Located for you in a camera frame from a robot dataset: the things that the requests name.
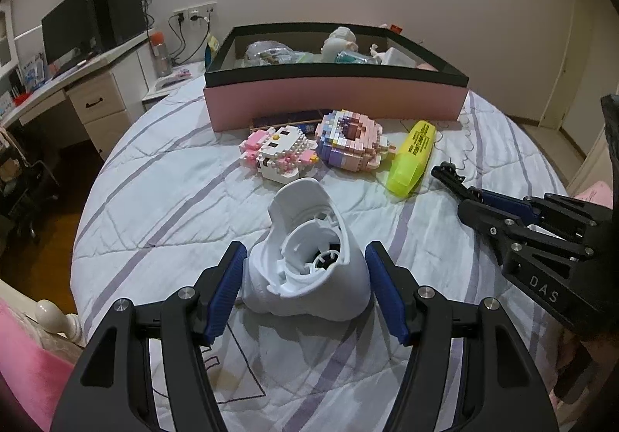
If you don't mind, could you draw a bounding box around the white wall socket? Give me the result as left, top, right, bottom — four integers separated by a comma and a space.
173, 3, 217, 22

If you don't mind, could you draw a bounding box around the yellow highlighter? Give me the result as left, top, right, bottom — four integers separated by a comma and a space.
387, 120, 438, 198

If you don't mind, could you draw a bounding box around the pink printed cloth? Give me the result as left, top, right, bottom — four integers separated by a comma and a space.
575, 181, 611, 207

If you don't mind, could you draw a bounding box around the cream bedpost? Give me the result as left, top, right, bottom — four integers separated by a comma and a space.
35, 299, 85, 346

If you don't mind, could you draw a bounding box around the pink storage box black rim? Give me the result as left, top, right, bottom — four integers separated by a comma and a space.
203, 24, 470, 132

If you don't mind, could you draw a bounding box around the black chair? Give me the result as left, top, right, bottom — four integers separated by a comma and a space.
0, 127, 61, 239

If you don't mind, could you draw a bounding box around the white astronaut figure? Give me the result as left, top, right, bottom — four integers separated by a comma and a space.
323, 27, 359, 63

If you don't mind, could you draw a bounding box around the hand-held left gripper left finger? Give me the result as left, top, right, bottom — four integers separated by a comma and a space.
51, 241, 248, 432

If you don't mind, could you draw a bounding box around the pink block cat toy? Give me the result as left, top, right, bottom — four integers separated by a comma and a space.
240, 127, 320, 182

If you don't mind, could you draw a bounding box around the white plastic housing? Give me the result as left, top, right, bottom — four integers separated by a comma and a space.
242, 178, 371, 321

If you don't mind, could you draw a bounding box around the orange cap bottle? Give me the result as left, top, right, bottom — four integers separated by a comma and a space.
150, 32, 172, 77

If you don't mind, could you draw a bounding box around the white bedside table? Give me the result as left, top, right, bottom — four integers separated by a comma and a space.
142, 61, 206, 110

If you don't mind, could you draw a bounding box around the pastel block doughnut toy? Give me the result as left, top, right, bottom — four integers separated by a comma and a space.
315, 109, 390, 172

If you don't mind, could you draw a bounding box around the white drawer unit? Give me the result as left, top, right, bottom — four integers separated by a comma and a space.
65, 73, 131, 161

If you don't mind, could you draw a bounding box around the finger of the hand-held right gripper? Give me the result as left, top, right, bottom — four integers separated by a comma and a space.
467, 188, 612, 242
458, 197, 547, 268

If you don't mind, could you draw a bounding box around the cream room door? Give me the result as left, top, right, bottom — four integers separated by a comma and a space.
542, 0, 593, 129

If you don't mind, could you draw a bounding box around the black computer monitor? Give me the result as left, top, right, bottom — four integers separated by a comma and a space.
41, 0, 97, 66

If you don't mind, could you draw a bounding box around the white striped quilt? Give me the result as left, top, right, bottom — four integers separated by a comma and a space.
72, 62, 571, 432

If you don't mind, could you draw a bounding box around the black power cable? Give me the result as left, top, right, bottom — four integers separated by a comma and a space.
168, 14, 187, 65

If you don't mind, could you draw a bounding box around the large black speaker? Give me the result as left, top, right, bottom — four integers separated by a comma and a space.
92, 0, 147, 48

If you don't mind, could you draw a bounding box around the white desk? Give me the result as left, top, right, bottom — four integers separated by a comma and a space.
0, 31, 156, 159

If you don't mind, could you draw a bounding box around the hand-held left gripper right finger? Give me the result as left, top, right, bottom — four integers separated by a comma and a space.
365, 241, 557, 432

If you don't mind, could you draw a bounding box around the clear case with teal macarons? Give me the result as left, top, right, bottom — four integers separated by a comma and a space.
336, 51, 375, 66

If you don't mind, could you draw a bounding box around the white charger box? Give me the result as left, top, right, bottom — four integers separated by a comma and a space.
384, 49, 417, 68

